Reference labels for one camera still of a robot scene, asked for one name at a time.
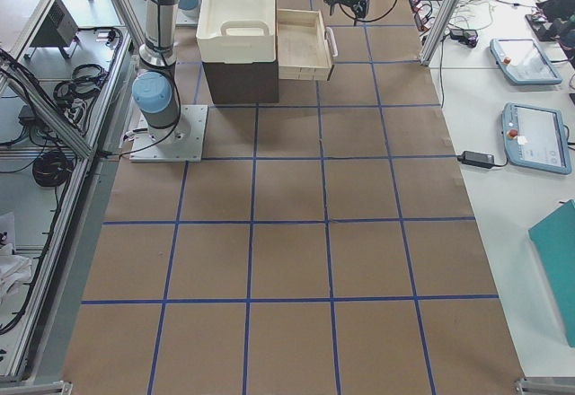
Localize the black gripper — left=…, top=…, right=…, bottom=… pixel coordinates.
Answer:
left=324, top=0, right=369, bottom=26

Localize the wooden drawer with white handle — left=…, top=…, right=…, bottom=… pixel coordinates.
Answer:
left=277, top=9, right=339, bottom=82

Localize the white plastic tray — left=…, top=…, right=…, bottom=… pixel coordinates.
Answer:
left=196, top=0, right=276, bottom=64

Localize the dark wooden cabinet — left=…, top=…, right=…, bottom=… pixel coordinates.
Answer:
left=203, top=60, right=279, bottom=105

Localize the far teach pendant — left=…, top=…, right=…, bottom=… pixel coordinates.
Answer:
left=490, top=39, right=562, bottom=85

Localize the teach pendant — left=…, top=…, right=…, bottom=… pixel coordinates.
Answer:
left=490, top=39, right=562, bottom=85
left=501, top=102, right=572, bottom=175

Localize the black power adapter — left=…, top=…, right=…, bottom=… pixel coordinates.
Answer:
left=457, top=151, right=495, bottom=169

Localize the near teach pendant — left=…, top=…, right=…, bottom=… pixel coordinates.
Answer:
left=501, top=102, right=572, bottom=175

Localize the grey metal box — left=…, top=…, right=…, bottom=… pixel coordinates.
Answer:
left=24, top=0, right=79, bottom=59

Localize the teal box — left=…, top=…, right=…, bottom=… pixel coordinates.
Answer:
left=528, top=199, right=574, bottom=347

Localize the aluminium frame post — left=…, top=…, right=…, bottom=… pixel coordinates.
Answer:
left=420, top=0, right=460, bottom=66

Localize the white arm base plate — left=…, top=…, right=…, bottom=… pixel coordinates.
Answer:
left=128, top=105, right=208, bottom=162

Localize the black cable coil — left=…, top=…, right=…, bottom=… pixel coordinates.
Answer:
left=31, top=148, right=73, bottom=189

